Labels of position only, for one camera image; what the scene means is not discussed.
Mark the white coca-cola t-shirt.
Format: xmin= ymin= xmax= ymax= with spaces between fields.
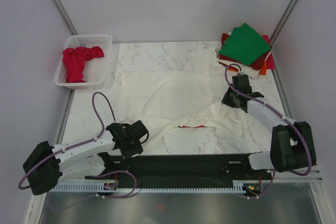
xmin=120 ymin=48 xmax=247 ymax=152

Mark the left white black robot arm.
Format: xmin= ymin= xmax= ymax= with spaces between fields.
xmin=23 ymin=121 xmax=149 ymax=196

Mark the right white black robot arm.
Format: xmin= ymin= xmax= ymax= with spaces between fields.
xmin=222 ymin=74 xmax=317 ymax=179

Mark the folded dark red t-shirt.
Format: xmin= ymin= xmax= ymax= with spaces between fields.
xmin=218 ymin=33 xmax=270 ymax=70

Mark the folded orange t-shirt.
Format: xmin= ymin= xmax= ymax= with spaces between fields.
xmin=227 ymin=62 xmax=267 ymax=78

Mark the folded pink red t-shirt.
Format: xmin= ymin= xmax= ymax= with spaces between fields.
xmin=262 ymin=46 xmax=275 ymax=73

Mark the white plastic basket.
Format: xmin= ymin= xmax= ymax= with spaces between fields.
xmin=54 ymin=34 xmax=112 ymax=89

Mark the crumpled red t-shirt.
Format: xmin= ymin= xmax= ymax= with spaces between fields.
xmin=62 ymin=46 xmax=104 ymax=83

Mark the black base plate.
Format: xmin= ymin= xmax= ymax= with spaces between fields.
xmin=99 ymin=154 xmax=271 ymax=187

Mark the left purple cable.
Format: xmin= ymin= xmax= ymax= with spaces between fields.
xmin=17 ymin=91 xmax=139 ymax=211

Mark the purple cable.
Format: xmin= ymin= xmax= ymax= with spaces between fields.
xmin=225 ymin=63 xmax=314 ymax=200
xmin=17 ymin=91 xmax=139 ymax=211

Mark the white slotted cable duct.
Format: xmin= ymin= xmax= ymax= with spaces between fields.
xmin=51 ymin=181 xmax=260 ymax=194

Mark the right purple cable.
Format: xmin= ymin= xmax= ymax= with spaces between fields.
xmin=225 ymin=63 xmax=314 ymax=200

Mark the right aluminium corner post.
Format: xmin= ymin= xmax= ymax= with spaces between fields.
xmin=269 ymin=0 xmax=299 ymax=45

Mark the aluminium corner post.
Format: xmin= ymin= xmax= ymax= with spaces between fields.
xmin=51 ymin=0 xmax=78 ymax=35
xmin=269 ymin=0 xmax=299 ymax=45

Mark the left aluminium corner post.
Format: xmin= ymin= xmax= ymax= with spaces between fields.
xmin=51 ymin=0 xmax=78 ymax=35

